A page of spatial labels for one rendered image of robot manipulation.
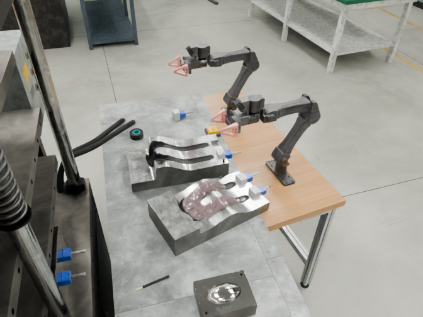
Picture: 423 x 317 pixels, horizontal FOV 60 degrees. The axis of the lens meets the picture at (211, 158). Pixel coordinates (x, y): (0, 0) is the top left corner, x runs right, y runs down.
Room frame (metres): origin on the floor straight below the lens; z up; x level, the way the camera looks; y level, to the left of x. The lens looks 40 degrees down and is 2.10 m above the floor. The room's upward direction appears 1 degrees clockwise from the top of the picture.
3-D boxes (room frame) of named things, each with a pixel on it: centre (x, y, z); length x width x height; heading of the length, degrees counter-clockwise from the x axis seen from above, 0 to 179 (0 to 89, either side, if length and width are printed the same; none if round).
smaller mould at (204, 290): (0.72, -0.06, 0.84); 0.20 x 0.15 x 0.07; 106
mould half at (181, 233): (1.17, 0.00, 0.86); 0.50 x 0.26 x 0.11; 123
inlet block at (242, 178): (1.37, -0.19, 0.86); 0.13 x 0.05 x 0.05; 123
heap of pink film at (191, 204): (1.18, 0.00, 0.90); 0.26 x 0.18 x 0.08; 123
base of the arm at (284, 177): (1.47, -0.37, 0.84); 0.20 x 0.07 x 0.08; 24
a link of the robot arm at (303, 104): (1.47, -0.36, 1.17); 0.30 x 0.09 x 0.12; 114
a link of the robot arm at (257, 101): (1.39, -0.21, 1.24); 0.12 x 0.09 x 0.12; 114
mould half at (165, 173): (1.49, 0.18, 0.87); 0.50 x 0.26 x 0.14; 106
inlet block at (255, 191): (1.28, -0.25, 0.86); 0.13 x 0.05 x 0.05; 123
